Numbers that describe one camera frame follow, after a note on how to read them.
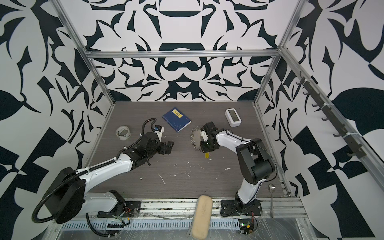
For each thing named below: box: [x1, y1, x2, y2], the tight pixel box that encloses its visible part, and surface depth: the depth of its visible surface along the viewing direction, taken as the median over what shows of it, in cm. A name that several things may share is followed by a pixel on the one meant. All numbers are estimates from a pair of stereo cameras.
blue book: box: [161, 107, 192, 133], surface depth 111 cm
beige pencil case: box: [191, 195, 213, 240], surface depth 71 cm
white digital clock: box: [224, 108, 242, 128], surface depth 108 cm
